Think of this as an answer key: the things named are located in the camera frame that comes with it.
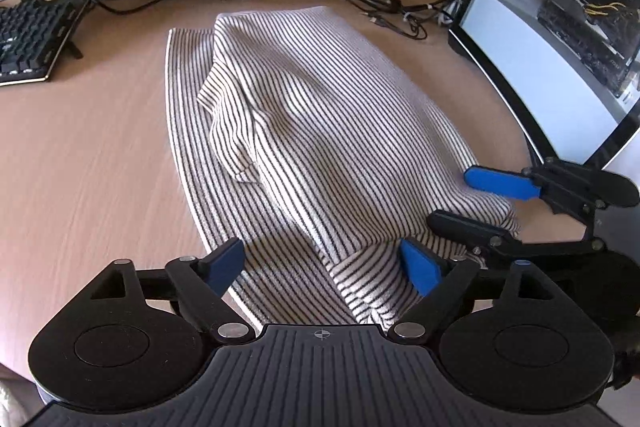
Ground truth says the striped beige sweater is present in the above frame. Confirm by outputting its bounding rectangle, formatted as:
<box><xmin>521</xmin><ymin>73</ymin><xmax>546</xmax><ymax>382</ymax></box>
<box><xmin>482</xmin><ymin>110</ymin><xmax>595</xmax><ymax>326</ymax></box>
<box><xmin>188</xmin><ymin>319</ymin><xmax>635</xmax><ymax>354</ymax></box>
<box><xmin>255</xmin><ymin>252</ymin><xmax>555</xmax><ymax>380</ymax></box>
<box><xmin>165</xmin><ymin>6</ymin><xmax>518</xmax><ymax>327</ymax></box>

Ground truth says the white glass PC case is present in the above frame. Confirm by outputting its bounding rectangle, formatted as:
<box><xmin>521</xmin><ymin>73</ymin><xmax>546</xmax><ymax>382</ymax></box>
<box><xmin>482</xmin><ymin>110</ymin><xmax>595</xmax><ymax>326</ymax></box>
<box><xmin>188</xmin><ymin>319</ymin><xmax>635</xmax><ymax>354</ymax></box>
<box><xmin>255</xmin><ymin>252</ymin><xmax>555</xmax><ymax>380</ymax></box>
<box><xmin>449</xmin><ymin>0</ymin><xmax>639</xmax><ymax>168</ymax></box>

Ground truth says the black mechanical keyboard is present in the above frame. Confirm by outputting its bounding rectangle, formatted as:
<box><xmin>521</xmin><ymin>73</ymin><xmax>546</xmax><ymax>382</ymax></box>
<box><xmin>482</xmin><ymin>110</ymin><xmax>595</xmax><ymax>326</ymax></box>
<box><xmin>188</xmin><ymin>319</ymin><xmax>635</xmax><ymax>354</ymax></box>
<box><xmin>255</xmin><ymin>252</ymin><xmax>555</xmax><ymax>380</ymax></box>
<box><xmin>1</xmin><ymin>0</ymin><xmax>92</xmax><ymax>87</ymax></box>

